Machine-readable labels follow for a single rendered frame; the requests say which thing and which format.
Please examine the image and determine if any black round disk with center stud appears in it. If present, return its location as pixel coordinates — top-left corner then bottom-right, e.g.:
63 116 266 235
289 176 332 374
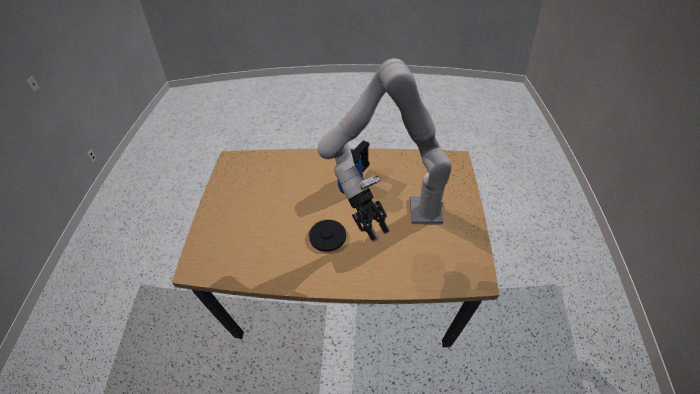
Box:
309 220 346 252

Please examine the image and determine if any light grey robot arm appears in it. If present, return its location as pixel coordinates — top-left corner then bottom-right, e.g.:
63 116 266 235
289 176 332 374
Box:
318 58 452 219

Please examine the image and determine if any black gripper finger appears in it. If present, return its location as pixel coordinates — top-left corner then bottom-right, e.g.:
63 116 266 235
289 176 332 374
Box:
352 207 379 242
371 201 390 234

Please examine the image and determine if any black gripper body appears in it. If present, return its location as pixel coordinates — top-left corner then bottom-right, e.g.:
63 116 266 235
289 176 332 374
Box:
348 188 376 220

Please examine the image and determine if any blue kettle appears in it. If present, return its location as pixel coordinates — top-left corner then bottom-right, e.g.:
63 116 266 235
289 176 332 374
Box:
338 140 370 194

